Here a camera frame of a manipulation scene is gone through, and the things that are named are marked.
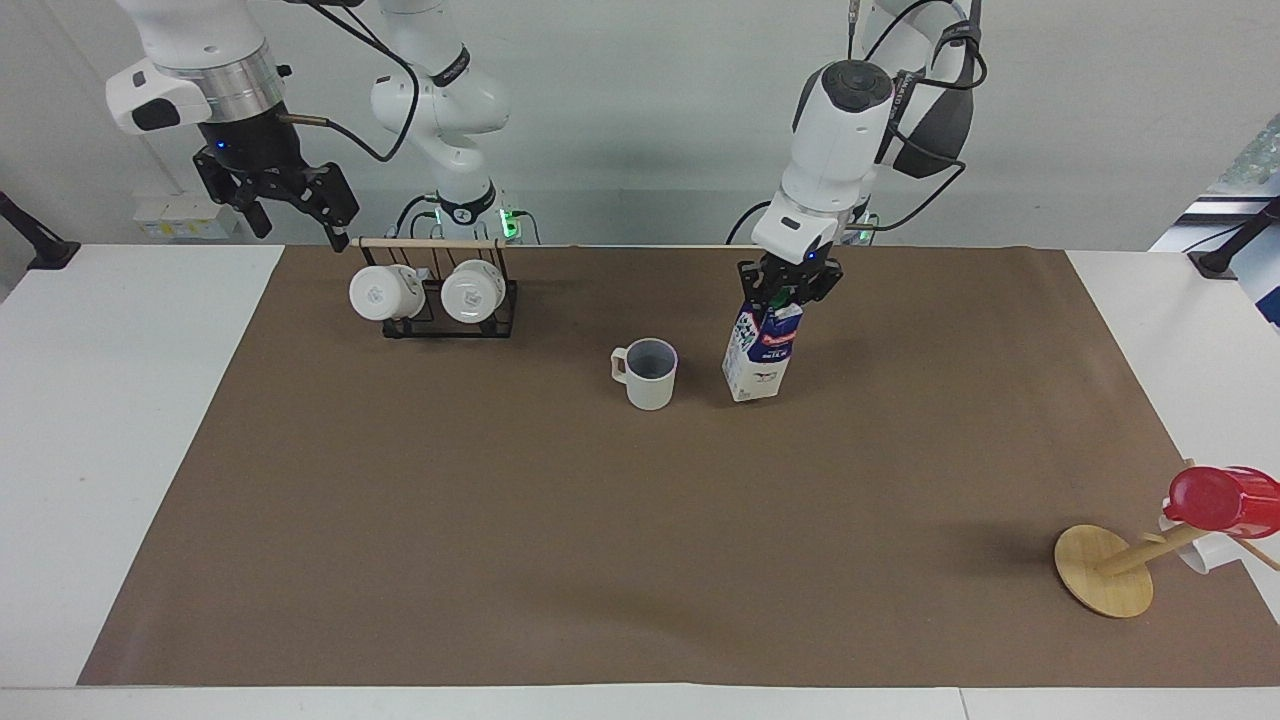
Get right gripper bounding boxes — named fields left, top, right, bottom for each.
left=192, top=102, right=361, bottom=253

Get white mug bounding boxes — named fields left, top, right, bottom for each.
left=439, top=259, right=507, bottom=325
left=348, top=264, right=427, bottom=324

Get black cable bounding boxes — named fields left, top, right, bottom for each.
left=845, top=0, right=991, bottom=242
left=277, top=0, right=422, bottom=164
left=725, top=200, right=777, bottom=247
left=394, top=194, right=443, bottom=242

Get wooden mug tree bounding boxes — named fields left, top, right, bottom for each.
left=1053, top=458, right=1280, bottom=620

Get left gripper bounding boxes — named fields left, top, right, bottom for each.
left=737, top=246, right=844, bottom=321

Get black stand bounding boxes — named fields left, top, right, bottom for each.
left=0, top=190, right=82, bottom=272
left=1187, top=195, right=1280, bottom=280

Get small white cup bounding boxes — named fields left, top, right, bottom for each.
left=1158, top=510, right=1242, bottom=575

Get white power strip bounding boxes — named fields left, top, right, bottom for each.
left=133, top=198, right=243, bottom=240

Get red cup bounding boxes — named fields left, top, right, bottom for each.
left=1164, top=465, right=1280, bottom=540

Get blue and white milk carton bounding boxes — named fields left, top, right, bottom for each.
left=721, top=299, right=805, bottom=404

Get beige plastic cup with handle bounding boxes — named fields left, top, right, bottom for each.
left=610, top=337, right=680, bottom=412

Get black wire mug rack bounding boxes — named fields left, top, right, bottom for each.
left=349, top=235, right=520, bottom=340

